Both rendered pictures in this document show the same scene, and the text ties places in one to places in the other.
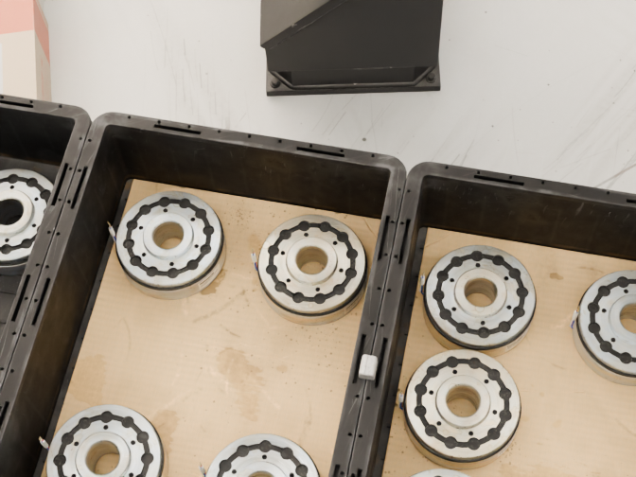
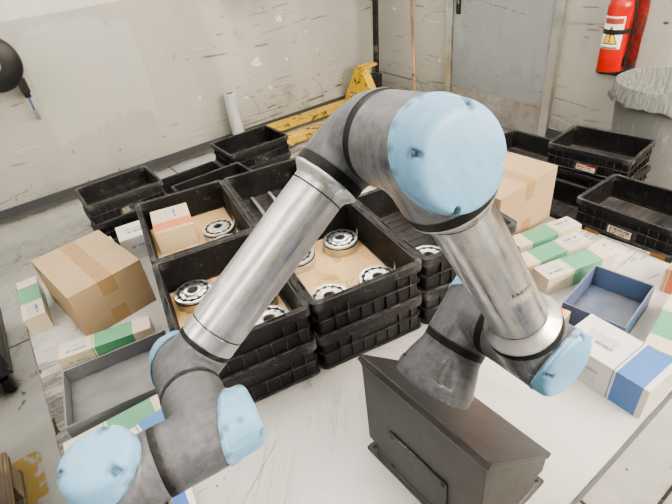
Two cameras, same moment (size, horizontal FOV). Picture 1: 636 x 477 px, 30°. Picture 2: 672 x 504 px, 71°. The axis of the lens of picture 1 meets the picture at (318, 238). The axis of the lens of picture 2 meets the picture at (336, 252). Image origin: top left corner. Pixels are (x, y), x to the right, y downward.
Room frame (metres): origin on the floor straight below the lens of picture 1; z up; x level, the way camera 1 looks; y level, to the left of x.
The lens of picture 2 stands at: (1.21, -0.53, 1.62)
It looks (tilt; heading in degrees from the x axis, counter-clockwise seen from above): 35 degrees down; 142
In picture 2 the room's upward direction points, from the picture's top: 7 degrees counter-clockwise
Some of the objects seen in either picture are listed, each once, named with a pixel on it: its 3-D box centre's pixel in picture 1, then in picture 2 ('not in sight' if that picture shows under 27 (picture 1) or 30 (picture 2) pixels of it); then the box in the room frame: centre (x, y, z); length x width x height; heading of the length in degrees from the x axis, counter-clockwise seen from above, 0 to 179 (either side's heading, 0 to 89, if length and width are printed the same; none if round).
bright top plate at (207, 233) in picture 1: (168, 238); (378, 277); (0.52, 0.14, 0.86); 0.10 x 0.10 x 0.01
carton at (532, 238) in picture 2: not in sight; (543, 238); (0.67, 0.74, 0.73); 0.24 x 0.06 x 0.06; 70
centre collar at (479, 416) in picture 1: (463, 401); not in sight; (0.33, -0.11, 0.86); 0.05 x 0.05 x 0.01
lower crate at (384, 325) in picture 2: not in sight; (340, 292); (0.39, 0.11, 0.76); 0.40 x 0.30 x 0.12; 164
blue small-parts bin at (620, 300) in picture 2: not in sight; (606, 303); (0.94, 0.55, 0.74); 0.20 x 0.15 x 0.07; 92
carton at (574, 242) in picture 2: not in sight; (551, 256); (0.73, 0.66, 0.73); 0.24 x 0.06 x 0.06; 71
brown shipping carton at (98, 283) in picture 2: not in sight; (94, 280); (-0.23, -0.37, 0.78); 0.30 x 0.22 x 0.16; 4
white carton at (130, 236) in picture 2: not in sight; (149, 235); (-0.42, -0.12, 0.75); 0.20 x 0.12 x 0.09; 77
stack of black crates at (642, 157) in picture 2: not in sight; (591, 183); (0.39, 1.85, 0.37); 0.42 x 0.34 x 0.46; 174
